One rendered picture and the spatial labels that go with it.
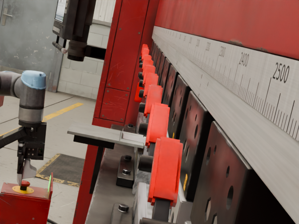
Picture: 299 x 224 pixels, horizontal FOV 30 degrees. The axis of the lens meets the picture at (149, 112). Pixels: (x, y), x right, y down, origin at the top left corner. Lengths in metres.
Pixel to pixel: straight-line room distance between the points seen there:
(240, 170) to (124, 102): 2.51
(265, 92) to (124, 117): 2.54
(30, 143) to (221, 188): 1.42
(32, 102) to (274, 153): 1.48
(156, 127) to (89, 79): 8.55
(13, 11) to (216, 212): 9.20
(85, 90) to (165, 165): 8.77
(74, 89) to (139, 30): 6.51
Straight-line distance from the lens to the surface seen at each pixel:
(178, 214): 0.53
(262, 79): 0.32
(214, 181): 0.39
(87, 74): 9.18
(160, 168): 0.44
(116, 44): 2.80
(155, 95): 0.84
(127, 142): 1.90
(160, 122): 0.64
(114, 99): 2.82
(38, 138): 1.77
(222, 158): 0.38
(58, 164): 5.10
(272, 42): 0.32
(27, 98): 1.73
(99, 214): 1.55
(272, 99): 0.29
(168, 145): 0.46
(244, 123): 0.35
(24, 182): 1.91
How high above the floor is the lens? 1.40
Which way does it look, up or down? 9 degrees down
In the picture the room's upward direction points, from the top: 12 degrees clockwise
